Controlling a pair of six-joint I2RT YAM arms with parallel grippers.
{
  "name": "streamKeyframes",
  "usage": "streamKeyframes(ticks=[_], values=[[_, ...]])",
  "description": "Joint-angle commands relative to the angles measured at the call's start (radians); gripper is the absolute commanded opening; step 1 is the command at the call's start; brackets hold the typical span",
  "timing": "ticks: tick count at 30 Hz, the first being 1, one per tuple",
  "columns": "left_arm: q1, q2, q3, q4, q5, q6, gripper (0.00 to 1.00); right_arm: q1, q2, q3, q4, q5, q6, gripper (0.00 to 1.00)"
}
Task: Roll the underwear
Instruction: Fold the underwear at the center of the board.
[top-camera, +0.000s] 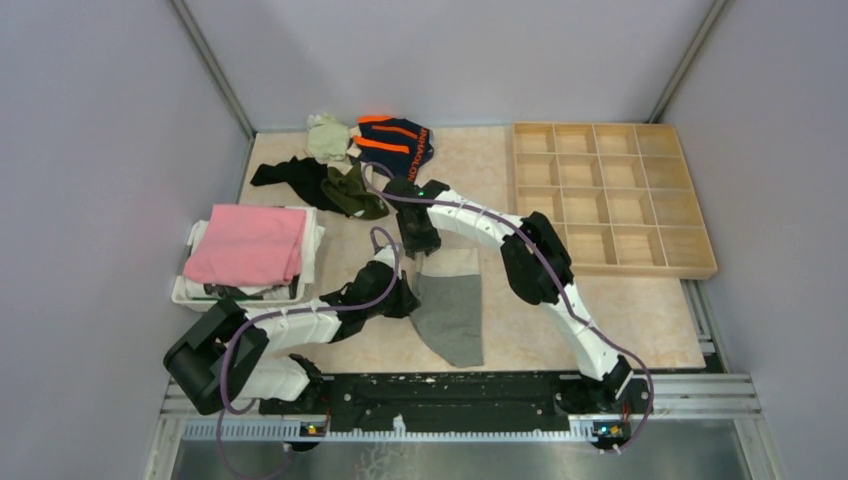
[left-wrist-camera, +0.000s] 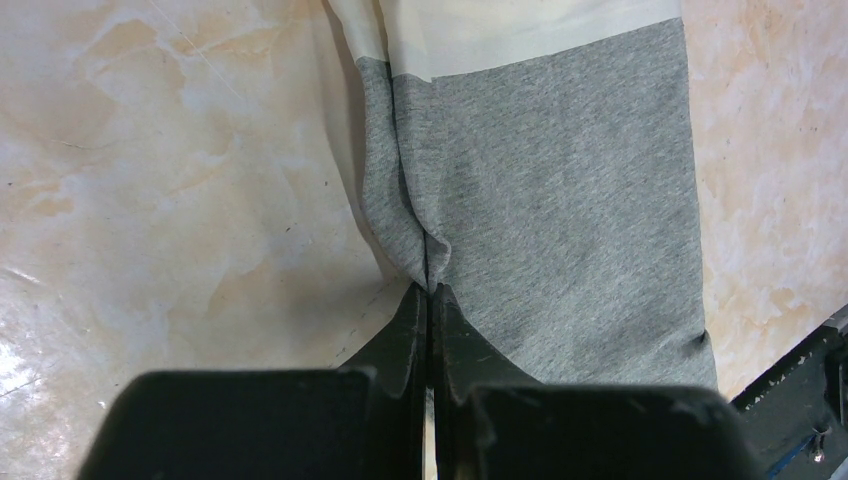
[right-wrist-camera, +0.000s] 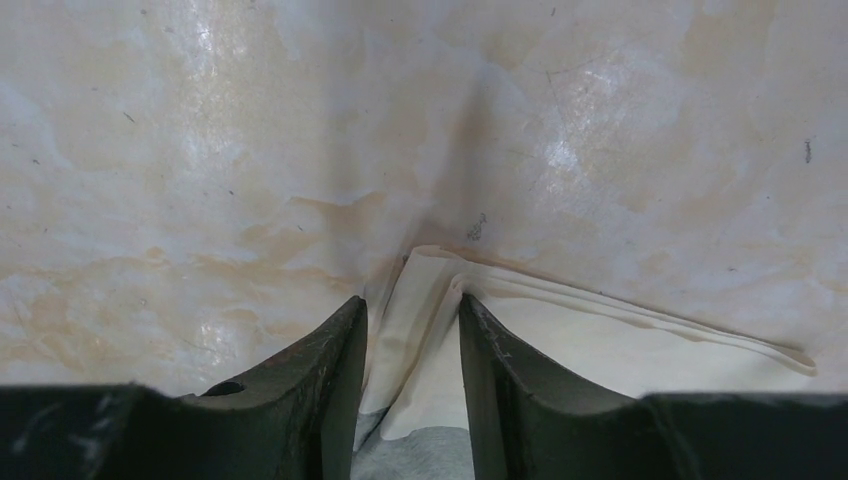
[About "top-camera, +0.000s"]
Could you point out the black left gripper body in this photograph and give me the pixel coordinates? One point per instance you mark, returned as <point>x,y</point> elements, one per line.
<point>394,305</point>

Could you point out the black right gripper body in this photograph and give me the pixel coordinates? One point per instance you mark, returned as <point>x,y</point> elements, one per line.
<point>417,241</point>

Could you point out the grey underwear white waistband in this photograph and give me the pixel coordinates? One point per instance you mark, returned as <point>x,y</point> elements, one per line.
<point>448,285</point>

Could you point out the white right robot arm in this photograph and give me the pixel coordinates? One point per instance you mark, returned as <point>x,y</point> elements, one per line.
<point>536,263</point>

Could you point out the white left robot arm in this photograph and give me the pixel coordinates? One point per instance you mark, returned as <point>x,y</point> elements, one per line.
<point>232,355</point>

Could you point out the dark green underwear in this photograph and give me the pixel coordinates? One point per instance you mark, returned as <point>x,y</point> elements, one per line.
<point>355,202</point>

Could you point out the navy orange underwear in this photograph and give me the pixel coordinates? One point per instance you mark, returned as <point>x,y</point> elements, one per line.
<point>401,146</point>

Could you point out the black underwear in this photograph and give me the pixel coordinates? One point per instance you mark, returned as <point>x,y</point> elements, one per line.
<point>304,176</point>

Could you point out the light green underwear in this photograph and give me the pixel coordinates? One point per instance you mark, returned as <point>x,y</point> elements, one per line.
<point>327,138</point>

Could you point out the pink folded cloth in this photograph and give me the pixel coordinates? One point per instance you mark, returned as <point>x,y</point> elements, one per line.
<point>249,246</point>

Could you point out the wooden compartment tray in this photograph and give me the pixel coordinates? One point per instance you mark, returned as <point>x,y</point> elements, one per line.
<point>619,196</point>

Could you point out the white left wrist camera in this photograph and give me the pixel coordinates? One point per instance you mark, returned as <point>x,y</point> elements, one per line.
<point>388,256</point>

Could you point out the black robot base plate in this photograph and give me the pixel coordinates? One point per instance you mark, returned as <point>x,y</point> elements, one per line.
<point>476,402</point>

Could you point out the aluminium frame rail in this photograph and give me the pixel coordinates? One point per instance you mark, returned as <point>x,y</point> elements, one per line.
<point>671,397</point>

